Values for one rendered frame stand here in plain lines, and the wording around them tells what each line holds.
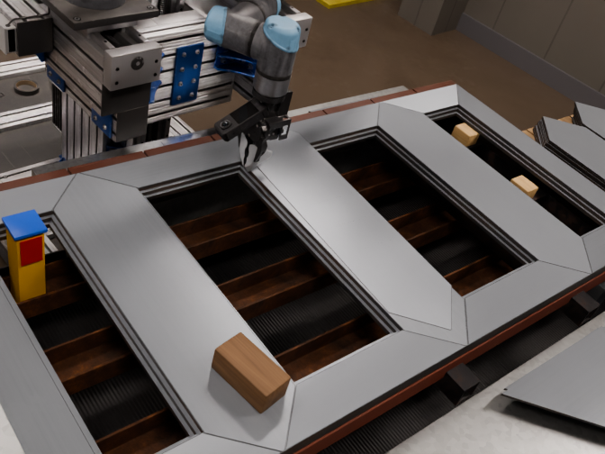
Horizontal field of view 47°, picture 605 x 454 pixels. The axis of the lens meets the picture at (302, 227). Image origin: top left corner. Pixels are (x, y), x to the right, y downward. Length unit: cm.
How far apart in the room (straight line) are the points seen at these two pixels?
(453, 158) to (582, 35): 277
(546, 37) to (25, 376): 397
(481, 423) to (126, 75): 107
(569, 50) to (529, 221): 290
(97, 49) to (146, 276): 61
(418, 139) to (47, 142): 139
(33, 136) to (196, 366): 167
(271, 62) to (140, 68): 39
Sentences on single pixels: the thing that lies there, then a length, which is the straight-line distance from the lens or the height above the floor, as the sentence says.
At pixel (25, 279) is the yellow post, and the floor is 77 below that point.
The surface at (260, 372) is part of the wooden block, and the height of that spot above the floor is 89.
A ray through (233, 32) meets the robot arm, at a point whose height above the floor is 116.
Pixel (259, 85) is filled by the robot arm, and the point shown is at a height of 107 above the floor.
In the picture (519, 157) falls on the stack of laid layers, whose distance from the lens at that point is 204.
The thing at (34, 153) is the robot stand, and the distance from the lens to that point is 264.
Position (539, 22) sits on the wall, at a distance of 467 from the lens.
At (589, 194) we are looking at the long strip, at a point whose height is 84.
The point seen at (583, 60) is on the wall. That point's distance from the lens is 458.
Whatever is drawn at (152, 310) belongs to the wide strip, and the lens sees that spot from 126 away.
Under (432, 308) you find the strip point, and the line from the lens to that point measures 142.
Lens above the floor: 179
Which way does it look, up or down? 40 degrees down
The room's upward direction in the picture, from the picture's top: 17 degrees clockwise
